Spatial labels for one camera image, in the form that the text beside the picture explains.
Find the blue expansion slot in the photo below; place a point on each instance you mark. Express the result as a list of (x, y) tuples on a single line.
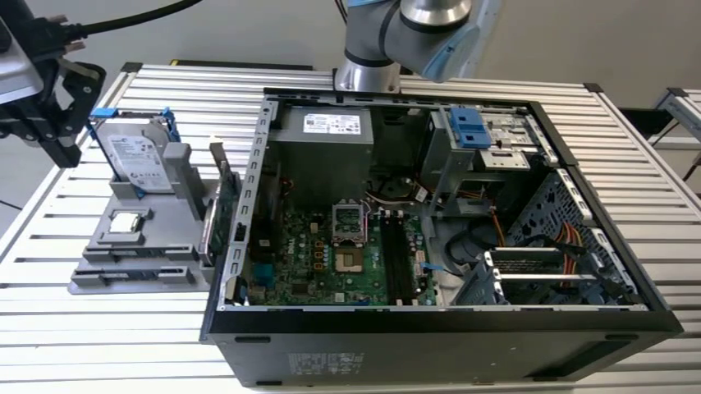
[(264, 275)]

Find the CPU socket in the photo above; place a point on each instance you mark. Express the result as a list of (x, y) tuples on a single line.
[(350, 260)]

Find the grey parts rack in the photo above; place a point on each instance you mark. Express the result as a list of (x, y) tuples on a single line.
[(165, 223)]

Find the slatted metal side table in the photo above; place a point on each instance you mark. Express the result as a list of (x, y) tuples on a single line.
[(676, 104)]

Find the hard disk in blue carrier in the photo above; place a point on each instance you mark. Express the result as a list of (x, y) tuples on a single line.
[(137, 156)]

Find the black table corner cap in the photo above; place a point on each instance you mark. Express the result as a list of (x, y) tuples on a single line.
[(593, 87), (131, 67)]

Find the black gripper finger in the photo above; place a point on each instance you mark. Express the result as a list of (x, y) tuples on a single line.
[(27, 123), (87, 88)]

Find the grey power supply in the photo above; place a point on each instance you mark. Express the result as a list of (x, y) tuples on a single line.
[(324, 164)]

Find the blue plastic drive latch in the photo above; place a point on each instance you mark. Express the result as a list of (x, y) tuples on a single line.
[(468, 127)]

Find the green graphics card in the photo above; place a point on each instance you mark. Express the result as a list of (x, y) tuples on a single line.
[(222, 221)]

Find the small silver wrist camera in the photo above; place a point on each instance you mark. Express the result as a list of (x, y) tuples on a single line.
[(17, 74)]

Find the black round fan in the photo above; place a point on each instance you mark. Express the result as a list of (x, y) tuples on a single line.
[(396, 188)]

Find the silver CPU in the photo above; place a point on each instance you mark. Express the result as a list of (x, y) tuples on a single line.
[(125, 223)]

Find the metal disk bay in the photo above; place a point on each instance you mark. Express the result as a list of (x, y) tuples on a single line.
[(477, 283)]

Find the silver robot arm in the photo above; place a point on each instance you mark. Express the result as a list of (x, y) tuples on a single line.
[(379, 37)]

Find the green motherboard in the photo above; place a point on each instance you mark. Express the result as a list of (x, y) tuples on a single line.
[(296, 267)]

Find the black PC case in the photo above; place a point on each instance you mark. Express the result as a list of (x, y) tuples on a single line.
[(384, 357)]

